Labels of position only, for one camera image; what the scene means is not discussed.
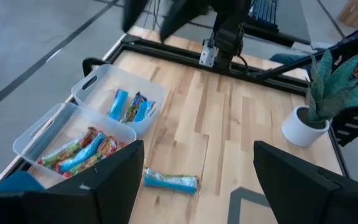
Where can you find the colourful snack bars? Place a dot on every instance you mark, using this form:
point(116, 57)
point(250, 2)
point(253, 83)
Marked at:
point(104, 149)

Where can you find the backlit keyboard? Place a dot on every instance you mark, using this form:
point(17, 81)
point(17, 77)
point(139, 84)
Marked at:
point(264, 9)

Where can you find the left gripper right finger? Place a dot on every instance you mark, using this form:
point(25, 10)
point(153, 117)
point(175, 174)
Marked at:
point(297, 193)

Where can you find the red granola bar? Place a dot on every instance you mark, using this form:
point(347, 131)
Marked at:
point(89, 137)

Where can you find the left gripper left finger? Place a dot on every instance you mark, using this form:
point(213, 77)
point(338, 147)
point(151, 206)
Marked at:
point(113, 186)

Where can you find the green yellow granola bar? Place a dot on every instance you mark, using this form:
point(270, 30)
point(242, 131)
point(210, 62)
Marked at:
point(61, 154)

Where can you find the green plant in white pot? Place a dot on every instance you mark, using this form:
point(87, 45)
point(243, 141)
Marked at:
point(325, 102)

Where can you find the grey desk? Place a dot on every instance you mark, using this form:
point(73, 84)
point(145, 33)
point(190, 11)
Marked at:
point(291, 18)

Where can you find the brown cardboard box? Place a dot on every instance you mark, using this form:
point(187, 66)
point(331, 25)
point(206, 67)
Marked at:
point(354, 11)

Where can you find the clear plastic bin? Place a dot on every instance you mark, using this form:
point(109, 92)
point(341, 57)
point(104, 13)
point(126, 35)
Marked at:
point(126, 77)
point(70, 121)

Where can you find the grey bordered clear mat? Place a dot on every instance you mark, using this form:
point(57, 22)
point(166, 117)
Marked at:
point(235, 208)

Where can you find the silver metal bracket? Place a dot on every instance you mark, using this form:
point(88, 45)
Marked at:
point(208, 56)

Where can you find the black beam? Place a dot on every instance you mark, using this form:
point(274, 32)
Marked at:
point(322, 56)

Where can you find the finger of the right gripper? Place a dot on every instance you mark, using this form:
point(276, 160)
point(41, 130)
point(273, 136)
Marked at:
point(134, 12)
point(182, 14)

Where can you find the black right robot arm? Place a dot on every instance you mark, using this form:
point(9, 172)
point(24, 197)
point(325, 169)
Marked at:
point(228, 34)

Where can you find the blue green granola bar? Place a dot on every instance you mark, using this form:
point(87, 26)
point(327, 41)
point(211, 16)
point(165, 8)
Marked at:
point(132, 109)

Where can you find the blue plastic bin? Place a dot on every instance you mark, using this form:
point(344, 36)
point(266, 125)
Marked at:
point(17, 182)

